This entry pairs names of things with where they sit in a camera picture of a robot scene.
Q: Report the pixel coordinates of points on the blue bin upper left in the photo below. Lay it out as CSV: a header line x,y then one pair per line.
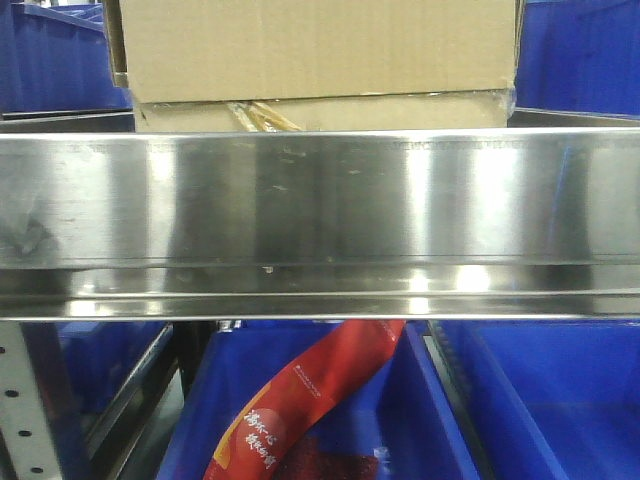
x,y
56,58

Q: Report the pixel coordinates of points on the blue bin upper right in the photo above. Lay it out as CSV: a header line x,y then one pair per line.
x,y
580,56

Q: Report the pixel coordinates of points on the red snack bag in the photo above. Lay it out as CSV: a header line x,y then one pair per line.
x,y
300,395

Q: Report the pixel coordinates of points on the stainless steel shelf beam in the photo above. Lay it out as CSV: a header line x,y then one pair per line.
x,y
446,224

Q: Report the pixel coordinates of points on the plain brown cardboard box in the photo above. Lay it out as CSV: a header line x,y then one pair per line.
x,y
272,66

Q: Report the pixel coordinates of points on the blue bin lower left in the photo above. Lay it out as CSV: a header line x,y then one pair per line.
x,y
100,355

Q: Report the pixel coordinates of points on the blue bin lower right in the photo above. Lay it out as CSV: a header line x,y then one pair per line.
x,y
549,399

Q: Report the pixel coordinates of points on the white perforated shelf upright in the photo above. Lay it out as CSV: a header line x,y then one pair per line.
x,y
40,422

